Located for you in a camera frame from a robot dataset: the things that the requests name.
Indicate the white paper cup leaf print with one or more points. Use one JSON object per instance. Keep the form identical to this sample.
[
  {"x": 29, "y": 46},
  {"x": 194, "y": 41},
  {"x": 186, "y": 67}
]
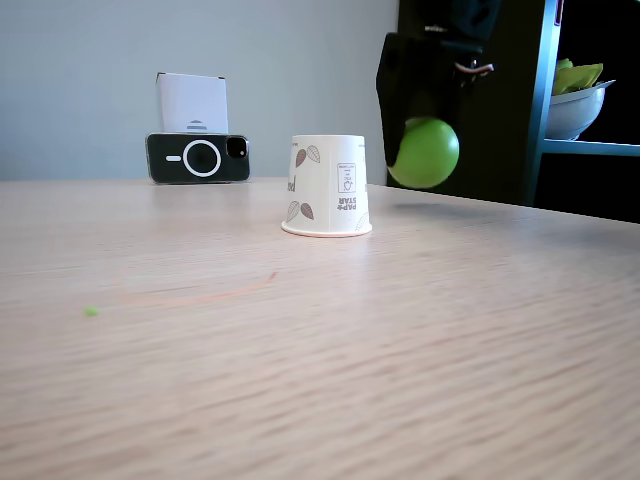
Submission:
[{"x": 327, "y": 185}]

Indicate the green items in bowl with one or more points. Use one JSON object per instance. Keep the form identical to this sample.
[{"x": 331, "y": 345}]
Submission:
[{"x": 575, "y": 77}]

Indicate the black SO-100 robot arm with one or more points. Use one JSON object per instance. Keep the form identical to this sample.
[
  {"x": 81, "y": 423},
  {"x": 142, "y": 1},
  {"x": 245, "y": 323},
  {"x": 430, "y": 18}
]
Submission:
[{"x": 475, "y": 17}]

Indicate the tiny green crumb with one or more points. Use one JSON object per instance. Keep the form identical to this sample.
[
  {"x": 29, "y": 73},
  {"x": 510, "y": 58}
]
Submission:
[{"x": 90, "y": 311}]

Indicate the white cardboard box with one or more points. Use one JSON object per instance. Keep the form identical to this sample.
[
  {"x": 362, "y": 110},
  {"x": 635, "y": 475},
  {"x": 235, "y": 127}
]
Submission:
[{"x": 192, "y": 102}]

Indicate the white bowl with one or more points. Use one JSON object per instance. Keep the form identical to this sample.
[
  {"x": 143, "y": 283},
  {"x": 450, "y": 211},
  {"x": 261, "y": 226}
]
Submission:
[{"x": 572, "y": 112}]

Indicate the dark shelf unit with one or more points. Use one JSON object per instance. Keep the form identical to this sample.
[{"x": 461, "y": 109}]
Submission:
[{"x": 540, "y": 165}]

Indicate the green foam ball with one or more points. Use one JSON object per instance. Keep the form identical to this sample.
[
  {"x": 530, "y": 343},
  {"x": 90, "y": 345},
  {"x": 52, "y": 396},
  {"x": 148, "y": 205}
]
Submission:
[{"x": 427, "y": 155}]

